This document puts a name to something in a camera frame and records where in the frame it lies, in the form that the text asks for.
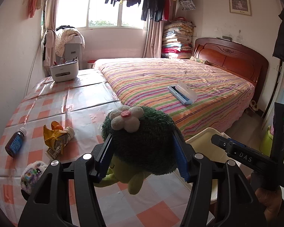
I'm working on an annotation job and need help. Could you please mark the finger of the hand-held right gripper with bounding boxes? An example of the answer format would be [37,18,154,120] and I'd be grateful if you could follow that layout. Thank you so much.
[211,134,230,151]

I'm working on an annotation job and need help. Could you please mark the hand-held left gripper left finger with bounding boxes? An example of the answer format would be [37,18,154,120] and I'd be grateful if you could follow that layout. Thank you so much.
[18,134,114,227]

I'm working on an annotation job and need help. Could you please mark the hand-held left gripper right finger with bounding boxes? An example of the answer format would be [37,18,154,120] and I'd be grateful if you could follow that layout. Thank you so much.
[173,131,268,227]

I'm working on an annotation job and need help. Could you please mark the cream plastic bin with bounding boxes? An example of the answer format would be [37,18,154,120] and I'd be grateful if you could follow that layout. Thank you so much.
[186,127,230,205]

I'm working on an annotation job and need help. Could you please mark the green plush toy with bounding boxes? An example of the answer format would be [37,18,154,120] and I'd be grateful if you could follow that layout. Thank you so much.
[101,105,185,195]

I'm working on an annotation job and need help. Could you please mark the brown medicine bottle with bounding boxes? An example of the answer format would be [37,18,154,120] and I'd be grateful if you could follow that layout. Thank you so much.
[5,127,27,158]

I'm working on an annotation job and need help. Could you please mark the person's right hand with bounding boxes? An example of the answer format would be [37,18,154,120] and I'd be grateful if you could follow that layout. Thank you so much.
[246,173,284,218]

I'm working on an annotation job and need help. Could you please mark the small white plastic bottle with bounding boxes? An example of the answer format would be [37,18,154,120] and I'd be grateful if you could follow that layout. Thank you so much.
[45,126,76,159]

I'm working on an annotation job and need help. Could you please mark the yellow crumpled wrapper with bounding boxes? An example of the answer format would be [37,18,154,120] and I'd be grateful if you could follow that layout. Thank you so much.
[43,125,70,155]

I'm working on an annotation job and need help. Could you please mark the open white blue case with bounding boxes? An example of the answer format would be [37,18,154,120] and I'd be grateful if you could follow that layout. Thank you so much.
[168,81,197,106]

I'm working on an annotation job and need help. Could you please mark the small white fuzzy plush toy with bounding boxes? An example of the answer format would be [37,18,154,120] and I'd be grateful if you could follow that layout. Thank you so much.
[20,161,48,194]

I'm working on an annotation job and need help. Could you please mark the striped bed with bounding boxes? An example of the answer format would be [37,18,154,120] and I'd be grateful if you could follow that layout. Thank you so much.
[93,58,255,140]

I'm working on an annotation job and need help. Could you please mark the floral pillow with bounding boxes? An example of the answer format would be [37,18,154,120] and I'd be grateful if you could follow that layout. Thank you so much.
[190,56,208,65]

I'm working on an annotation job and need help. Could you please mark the wooden bed headboard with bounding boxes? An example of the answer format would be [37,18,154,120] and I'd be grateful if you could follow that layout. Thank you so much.
[193,37,269,104]

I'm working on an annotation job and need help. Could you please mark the white desk organiser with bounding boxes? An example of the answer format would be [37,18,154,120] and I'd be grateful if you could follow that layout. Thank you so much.
[50,56,79,83]

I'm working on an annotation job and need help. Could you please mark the grey air cooler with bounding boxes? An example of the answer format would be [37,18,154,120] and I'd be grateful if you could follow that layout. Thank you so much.
[62,34,86,70]

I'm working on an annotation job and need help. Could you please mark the stack of folded quilts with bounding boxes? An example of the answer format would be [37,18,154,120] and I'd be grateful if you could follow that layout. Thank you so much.
[161,16,194,59]

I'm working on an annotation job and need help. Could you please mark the beige window curtain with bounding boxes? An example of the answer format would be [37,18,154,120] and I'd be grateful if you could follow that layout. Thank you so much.
[41,0,62,76]
[144,16,165,58]

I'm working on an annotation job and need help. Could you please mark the dotted cream quilt cover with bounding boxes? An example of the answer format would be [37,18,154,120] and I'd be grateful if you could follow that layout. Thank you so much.
[55,27,82,57]

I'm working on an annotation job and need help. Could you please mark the window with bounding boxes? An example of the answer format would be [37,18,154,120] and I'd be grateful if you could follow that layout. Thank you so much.
[55,0,149,30]

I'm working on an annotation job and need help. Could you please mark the row of hanging clothes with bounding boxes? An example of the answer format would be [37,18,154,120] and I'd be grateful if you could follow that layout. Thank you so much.
[62,0,196,22]

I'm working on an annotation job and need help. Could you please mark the framed wall picture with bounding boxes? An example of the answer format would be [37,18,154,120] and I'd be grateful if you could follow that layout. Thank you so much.
[228,0,252,16]

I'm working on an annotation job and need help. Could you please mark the orange cloth on wall hook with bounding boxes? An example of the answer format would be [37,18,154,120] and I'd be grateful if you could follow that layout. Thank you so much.
[28,0,43,19]

